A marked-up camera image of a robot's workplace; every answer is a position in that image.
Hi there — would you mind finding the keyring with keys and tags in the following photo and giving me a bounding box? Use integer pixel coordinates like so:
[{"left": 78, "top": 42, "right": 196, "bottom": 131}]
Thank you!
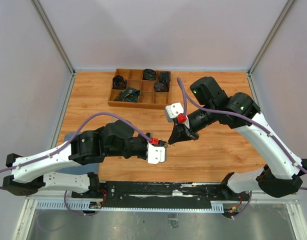
[{"left": 161, "top": 140, "right": 172, "bottom": 148}]

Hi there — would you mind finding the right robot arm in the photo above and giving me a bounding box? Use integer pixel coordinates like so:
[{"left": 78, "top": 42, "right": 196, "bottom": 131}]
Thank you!
[{"left": 165, "top": 76, "right": 307, "bottom": 200}]

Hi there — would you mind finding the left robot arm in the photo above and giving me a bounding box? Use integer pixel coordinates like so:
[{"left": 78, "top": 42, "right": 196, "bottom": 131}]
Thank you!
[{"left": 2, "top": 120, "right": 167, "bottom": 198}]

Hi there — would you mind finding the blue floral tie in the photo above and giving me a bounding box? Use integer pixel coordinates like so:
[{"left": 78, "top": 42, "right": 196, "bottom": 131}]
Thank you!
[{"left": 114, "top": 87, "right": 141, "bottom": 103}]

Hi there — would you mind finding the rolled brown tie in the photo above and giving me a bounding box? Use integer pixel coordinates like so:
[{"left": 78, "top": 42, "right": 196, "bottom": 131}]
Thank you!
[{"left": 154, "top": 81, "right": 169, "bottom": 93}]

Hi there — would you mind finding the wooden compartment tray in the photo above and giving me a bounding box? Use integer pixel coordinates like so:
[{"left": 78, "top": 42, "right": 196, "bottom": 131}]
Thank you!
[{"left": 108, "top": 68, "right": 172, "bottom": 110}]

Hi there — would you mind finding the rolled dark blue tie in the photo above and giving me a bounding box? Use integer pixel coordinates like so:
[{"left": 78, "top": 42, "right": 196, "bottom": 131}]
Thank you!
[{"left": 158, "top": 71, "right": 171, "bottom": 86}]

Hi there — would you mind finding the rolled black tie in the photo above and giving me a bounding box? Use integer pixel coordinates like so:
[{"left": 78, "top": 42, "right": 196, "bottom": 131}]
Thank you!
[{"left": 112, "top": 75, "right": 127, "bottom": 90}]

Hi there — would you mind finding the rolled green patterned tie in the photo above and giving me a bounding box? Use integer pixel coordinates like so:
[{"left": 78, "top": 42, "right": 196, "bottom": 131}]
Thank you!
[{"left": 142, "top": 68, "right": 157, "bottom": 81}]

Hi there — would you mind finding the blue cloth mat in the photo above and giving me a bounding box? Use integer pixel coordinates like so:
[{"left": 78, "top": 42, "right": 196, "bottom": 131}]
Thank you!
[{"left": 53, "top": 131, "right": 101, "bottom": 176}]

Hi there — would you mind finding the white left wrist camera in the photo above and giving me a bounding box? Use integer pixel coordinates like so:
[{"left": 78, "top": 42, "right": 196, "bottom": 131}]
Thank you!
[{"left": 147, "top": 143, "right": 167, "bottom": 165}]

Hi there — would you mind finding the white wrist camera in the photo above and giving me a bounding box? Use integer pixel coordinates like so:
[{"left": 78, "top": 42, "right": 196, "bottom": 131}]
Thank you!
[
  {"left": 147, "top": 143, "right": 167, "bottom": 165},
  {"left": 164, "top": 102, "right": 190, "bottom": 128}
]

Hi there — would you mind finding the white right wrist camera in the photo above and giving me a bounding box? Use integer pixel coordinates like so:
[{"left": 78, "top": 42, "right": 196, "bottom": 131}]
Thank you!
[{"left": 164, "top": 102, "right": 190, "bottom": 128}]

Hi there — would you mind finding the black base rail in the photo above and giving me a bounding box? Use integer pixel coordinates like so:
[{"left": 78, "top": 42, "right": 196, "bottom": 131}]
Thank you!
[{"left": 35, "top": 180, "right": 252, "bottom": 213}]

